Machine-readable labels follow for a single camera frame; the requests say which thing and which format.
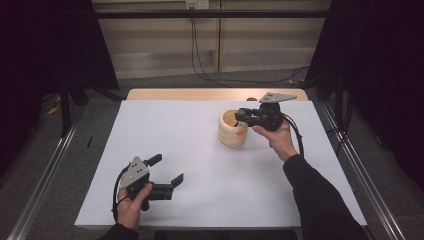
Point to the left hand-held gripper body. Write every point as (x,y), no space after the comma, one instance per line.
(135,173)

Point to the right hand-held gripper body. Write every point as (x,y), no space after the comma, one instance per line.
(270,116)

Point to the black makeup brush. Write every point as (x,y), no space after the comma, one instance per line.
(236,124)

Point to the cream ribbed pen holder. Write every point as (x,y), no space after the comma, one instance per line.
(230,135)

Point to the person's right hand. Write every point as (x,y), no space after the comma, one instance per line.
(280,141)

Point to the person's left hand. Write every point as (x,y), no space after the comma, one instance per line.
(130,210)

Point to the white table mat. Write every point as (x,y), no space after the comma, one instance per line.
(183,133)

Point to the small black floor item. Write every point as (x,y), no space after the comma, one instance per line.
(89,142)

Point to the black metal stand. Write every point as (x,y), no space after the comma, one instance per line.
(65,106)

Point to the yellow floor marker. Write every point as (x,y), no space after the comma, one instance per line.
(53,109)

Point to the black curtain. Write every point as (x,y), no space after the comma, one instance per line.
(43,50)
(383,66)

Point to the aluminium floor rail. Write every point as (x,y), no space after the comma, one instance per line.
(363,166)
(46,173)

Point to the black horizontal frame bar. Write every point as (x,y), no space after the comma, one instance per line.
(200,14)

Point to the white wall socket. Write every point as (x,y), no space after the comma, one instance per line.
(197,4)

